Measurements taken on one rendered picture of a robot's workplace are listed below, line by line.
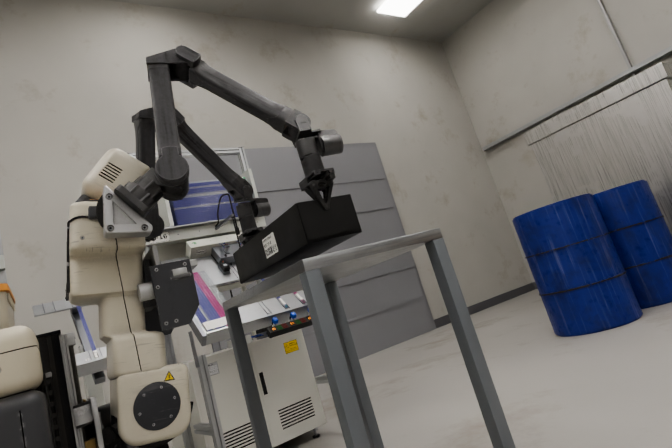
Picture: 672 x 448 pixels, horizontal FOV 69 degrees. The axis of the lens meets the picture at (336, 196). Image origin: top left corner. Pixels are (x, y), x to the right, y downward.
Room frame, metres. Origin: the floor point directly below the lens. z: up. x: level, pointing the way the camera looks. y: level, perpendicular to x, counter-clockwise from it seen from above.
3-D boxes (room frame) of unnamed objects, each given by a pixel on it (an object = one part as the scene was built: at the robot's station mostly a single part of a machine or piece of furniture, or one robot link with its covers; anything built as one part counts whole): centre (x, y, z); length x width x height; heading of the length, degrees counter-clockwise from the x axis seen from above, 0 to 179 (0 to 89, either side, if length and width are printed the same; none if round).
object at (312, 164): (1.29, 0.04, 1.04); 0.10 x 0.07 x 0.07; 33
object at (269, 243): (1.53, 0.19, 0.90); 0.57 x 0.17 x 0.11; 33
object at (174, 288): (1.31, 0.53, 0.84); 0.28 x 0.16 x 0.22; 33
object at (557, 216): (4.01, -1.89, 0.47); 1.29 x 0.79 x 0.95; 130
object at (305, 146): (1.29, 0.03, 1.10); 0.07 x 0.06 x 0.07; 113
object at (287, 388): (2.94, 0.78, 0.65); 1.01 x 0.73 x 1.29; 37
